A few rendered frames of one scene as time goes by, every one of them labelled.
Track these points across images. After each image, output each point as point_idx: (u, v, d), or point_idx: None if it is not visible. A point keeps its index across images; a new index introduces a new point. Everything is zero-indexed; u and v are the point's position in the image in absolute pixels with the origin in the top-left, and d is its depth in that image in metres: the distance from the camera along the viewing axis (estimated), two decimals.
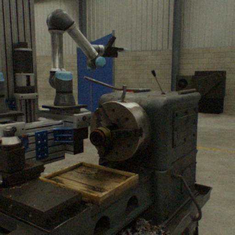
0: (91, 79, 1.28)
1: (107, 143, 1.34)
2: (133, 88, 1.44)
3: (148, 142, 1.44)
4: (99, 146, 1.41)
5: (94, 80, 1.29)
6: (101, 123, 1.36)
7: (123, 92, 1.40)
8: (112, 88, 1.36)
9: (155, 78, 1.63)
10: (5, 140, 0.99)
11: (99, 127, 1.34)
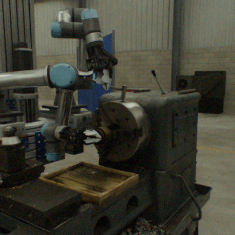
0: (91, 79, 1.28)
1: (107, 143, 1.34)
2: (133, 88, 1.44)
3: (148, 142, 1.44)
4: (99, 146, 1.41)
5: (94, 80, 1.29)
6: (101, 123, 1.36)
7: (123, 92, 1.40)
8: (112, 88, 1.36)
9: (155, 78, 1.63)
10: (5, 140, 0.99)
11: (100, 127, 1.34)
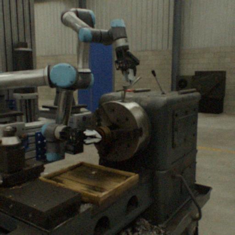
0: (137, 78, 1.58)
1: (107, 142, 1.34)
2: (120, 90, 1.35)
3: (148, 142, 1.44)
4: (99, 146, 1.41)
5: (136, 79, 1.56)
6: (101, 123, 1.36)
7: (123, 92, 1.42)
8: (128, 86, 1.48)
9: (155, 78, 1.63)
10: (5, 140, 0.99)
11: (99, 126, 1.34)
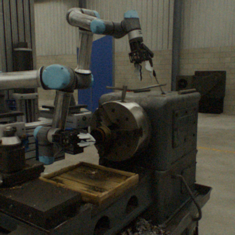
0: (159, 84, 1.48)
1: (107, 142, 1.34)
2: (114, 87, 1.38)
3: (148, 142, 1.44)
4: (99, 146, 1.41)
5: (157, 84, 1.47)
6: (101, 123, 1.36)
7: (125, 92, 1.42)
8: (137, 89, 1.44)
9: (155, 78, 1.63)
10: (5, 140, 0.99)
11: (99, 126, 1.34)
